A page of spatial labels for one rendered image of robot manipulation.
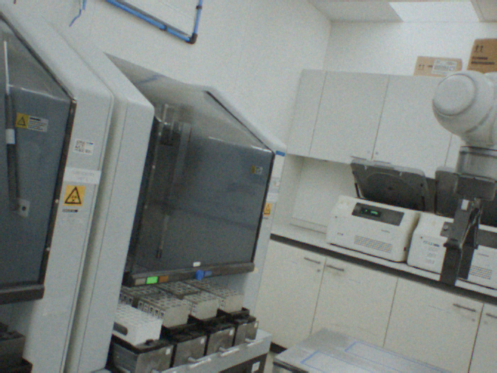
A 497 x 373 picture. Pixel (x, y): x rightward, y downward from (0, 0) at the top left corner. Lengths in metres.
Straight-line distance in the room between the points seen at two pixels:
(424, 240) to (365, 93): 1.22
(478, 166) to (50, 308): 0.97
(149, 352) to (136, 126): 0.59
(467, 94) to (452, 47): 3.32
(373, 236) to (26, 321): 2.62
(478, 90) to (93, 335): 1.03
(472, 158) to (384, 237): 2.41
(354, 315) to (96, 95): 2.73
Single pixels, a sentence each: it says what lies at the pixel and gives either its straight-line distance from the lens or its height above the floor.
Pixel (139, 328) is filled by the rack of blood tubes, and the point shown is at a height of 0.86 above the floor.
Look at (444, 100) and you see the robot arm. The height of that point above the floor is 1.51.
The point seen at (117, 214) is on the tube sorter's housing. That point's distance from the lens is 1.29.
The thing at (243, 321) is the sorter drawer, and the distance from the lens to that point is 1.76.
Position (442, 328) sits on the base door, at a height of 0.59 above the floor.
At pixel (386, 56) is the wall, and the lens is 4.35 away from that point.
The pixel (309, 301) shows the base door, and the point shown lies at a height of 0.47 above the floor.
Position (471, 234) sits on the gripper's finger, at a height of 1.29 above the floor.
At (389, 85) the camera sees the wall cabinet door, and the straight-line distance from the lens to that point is 3.90.
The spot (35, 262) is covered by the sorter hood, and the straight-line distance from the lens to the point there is 1.17.
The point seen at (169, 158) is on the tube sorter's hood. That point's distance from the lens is 1.36.
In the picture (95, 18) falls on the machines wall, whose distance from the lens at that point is 2.62.
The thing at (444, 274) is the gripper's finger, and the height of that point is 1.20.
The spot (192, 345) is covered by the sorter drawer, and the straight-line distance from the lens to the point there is 1.55.
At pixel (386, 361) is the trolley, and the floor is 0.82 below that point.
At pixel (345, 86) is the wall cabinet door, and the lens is 4.02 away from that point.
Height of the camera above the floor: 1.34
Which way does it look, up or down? 3 degrees down
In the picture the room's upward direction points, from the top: 11 degrees clockwise
